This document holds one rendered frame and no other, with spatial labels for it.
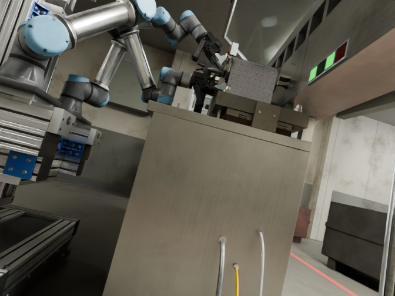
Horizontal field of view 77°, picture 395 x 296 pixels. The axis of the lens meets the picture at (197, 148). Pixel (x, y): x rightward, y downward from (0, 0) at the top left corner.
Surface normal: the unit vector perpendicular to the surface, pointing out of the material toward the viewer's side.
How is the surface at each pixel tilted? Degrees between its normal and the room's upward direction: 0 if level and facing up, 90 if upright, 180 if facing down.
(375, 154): 90
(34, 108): 90
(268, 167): 90
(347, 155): 90
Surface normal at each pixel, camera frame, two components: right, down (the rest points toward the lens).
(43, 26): 0.62, 0.18
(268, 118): 0.05, -0.10
